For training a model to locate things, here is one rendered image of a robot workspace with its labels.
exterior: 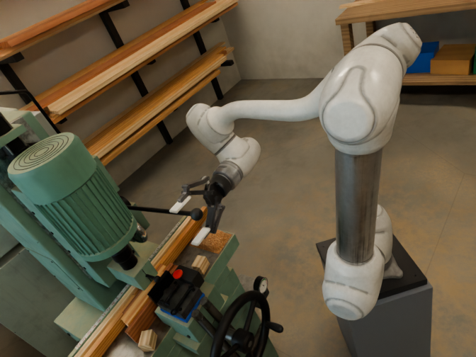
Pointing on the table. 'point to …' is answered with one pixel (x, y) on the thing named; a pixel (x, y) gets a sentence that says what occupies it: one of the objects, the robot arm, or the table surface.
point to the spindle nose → (125, 258)
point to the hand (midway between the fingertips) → (186, 226)
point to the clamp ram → (161, 287)
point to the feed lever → (166, 210)
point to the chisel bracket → (134, 275)
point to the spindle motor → (74, 195)
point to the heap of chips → (213, 241)
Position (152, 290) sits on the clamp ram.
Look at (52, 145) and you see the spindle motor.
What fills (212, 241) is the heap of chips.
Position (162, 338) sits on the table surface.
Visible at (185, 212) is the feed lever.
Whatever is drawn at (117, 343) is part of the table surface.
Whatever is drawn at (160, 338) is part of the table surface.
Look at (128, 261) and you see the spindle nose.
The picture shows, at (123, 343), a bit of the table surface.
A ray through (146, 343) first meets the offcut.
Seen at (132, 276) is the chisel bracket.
